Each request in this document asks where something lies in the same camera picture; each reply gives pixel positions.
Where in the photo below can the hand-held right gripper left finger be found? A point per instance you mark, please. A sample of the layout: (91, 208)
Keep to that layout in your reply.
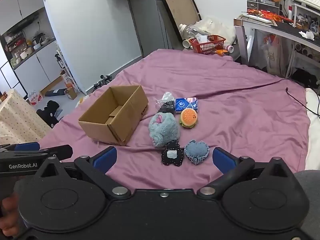
(106, 158)

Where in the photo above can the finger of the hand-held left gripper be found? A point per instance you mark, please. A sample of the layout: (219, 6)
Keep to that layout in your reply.
(61, 152)
(27, 146)

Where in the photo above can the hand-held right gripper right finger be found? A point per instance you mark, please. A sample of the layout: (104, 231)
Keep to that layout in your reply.
(223, 160)

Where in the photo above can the denim heart cushion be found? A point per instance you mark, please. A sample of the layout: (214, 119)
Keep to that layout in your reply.
(197, 151)

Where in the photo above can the cardboard box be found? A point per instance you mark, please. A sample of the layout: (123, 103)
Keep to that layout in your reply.
(125, 126)

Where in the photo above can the black stitched fabric pouch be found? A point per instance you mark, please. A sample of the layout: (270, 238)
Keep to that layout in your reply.
(172, 154)

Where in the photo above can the hamburger plush toy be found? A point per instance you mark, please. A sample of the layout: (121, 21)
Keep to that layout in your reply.
(188, 117)

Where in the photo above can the blue fluffy plush toy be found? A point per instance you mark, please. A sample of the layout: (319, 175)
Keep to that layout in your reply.
(162, 130)

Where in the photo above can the blue tissue packet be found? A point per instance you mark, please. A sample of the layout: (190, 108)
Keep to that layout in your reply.
(185, 103)

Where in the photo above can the dark grey cloth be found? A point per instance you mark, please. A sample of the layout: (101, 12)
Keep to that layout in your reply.
(167, 108)

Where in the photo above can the clear plastic bag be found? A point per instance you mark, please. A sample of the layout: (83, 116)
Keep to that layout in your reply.
(167, 97)

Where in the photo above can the person's left hand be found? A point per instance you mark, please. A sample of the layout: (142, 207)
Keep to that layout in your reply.
(8, 206)

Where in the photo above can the polka dot tablecloth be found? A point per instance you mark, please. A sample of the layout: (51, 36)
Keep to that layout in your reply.
(17, 120)

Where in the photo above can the black floor object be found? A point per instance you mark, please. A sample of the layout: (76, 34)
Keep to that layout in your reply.
(47, 117)

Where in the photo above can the white red packet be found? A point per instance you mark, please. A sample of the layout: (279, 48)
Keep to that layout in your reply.
(35, 98)

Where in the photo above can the yellow plastic bag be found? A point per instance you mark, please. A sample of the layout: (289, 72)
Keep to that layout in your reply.
(81, 101)

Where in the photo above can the small cardboard carton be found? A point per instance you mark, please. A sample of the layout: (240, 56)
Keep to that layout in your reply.
(71, 93)

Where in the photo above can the black flat bag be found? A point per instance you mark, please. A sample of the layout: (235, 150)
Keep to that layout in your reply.
(55, 93)

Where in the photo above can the purple bed sheet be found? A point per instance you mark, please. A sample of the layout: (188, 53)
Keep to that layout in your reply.
(225, 92)

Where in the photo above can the white orange carton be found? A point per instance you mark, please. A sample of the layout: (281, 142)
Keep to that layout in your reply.
(70, 80)

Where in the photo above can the white kitchen cabinet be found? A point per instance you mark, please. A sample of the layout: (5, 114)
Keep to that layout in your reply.
(37, 72)

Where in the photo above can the person's grey trouser leg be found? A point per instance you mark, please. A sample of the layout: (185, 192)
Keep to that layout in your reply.
(310, 192)

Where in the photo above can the white pillow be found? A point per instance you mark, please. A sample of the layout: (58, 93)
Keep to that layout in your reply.
(313, 135)

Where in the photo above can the orange packet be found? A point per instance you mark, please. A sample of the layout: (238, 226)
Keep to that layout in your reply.
(222, 52)

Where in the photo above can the white bottle pink cap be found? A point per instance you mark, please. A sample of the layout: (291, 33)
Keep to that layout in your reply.
(228, 48)

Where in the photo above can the red plastic basket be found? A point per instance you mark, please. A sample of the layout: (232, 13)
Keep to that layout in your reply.
(207, 47)

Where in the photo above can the white printed tote bag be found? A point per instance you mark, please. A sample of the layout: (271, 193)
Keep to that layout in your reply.
(273, 55)

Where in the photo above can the white framed desk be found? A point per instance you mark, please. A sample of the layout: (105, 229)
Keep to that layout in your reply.
(241, 42)

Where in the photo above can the tin can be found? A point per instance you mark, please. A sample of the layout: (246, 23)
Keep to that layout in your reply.
(187, 44)

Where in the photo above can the clear plastic bottle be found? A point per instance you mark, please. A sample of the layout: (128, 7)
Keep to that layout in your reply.
(192, 31)

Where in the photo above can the grey door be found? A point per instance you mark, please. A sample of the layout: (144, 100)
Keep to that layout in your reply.
(147, 25)

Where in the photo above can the white power strip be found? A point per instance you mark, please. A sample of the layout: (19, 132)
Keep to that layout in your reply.
(257, 18)

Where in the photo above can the white crumpled tissue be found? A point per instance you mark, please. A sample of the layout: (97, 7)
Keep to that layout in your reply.
(307, 35)

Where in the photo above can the red printed packet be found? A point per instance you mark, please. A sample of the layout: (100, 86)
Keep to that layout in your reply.
(272, 15)

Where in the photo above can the black framed board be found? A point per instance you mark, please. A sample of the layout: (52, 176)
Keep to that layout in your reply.
(180, 7)

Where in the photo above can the white desk shelf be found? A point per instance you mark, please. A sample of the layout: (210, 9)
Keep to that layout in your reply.
(295, 15)

